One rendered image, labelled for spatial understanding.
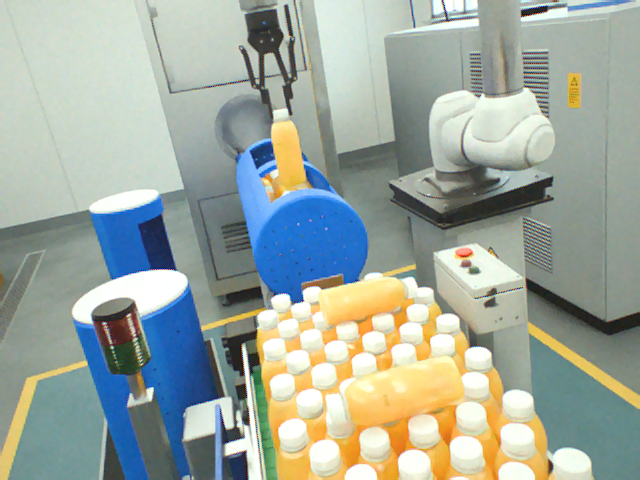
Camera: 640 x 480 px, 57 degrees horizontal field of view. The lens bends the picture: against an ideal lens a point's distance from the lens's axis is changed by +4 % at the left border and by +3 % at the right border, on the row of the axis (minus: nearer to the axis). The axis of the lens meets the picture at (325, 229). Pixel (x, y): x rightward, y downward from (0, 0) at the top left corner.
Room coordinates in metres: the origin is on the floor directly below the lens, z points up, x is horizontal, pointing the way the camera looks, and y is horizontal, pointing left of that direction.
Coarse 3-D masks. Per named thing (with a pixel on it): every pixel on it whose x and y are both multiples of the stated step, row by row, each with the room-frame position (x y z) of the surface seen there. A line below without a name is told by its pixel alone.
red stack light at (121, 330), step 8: (136, 312) 0.78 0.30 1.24; (112, 320) 0.76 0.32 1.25; (120, 320) 0.76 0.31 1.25; (128, 320) 0.76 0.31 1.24; (136, 320) 0.78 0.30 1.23; (96, 328) 0.76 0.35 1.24; (104, 328) 0.75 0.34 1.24; (112, 328) 0.75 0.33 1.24; (120, 328) 0.76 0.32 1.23; (128, 328) 0.76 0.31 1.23; (136, 328) 0.77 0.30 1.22; (96, 336) 0.77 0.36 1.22; (104, 336) 0.76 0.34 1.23; (112, 336) 0.75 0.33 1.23; (120, 336) 0.76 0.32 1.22; (128, 336) 0.76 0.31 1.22; (136, 336) 0.77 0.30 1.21; (104, 344) 0.76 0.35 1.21; (112, 344) 0.75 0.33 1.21
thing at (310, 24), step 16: (304, 0) 2.71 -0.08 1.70; (304, 16) 2.71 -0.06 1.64; (304, 32) 2.73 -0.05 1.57; (320, 48) 2.71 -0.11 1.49; (320, 64) 2.71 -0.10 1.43; (320, 80) 2.71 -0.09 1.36; (320, 96) 2.71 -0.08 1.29; (320, 112) 2.71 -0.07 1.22; (320, 128) 2.72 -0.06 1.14; (336, 160) 2.71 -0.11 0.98; (336, 176) 2.71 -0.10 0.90; (336, 192) 2.71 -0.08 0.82
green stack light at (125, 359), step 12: (144, 336) 0.79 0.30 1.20; (108, 348) 0.76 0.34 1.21; (120, 348) 0.75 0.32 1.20; (132, 348) 0.76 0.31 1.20; (144, 348) 0.78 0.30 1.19; (108, 360) 0.76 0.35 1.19; (120, 360) 0.75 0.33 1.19; (132, 360) 0.76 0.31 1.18; (144, 360) 0.77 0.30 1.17; (120, 372) 0.75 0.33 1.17; (132, 372) 0.76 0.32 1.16
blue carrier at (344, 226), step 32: (256, 160) 2.14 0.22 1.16; (256, 192) 1.54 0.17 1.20; (288, 192) 1.35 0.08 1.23; (320, 192) 1.33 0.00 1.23; (256, 224) 1.34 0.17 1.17; (288, 224) 1.28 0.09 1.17; (320, 224) 1.29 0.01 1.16; (352, 224) 1.30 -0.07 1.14; (256, 256) 1.27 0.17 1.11; (288, 256) 1.28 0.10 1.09; (320, 256) 1.29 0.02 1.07; (352, 256) 1.30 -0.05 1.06; (288, 288) 1.28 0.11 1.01
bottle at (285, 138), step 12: (276, 120) 1.38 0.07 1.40; (288, 120) 1.38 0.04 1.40; (276, 132) 1.37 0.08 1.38; (288, 132) 1.36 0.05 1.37; (276, 144) 1.37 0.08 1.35; (288, 144) 1.36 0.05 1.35; (276, 156) 1.38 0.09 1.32; (288, 156) 1.36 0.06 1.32; (300, 156) 1.38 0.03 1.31; (288, 168) 1.36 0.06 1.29; (300, 168) 1.37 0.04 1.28; (288, 180) 1.36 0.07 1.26; (300, 180) 1.37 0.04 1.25
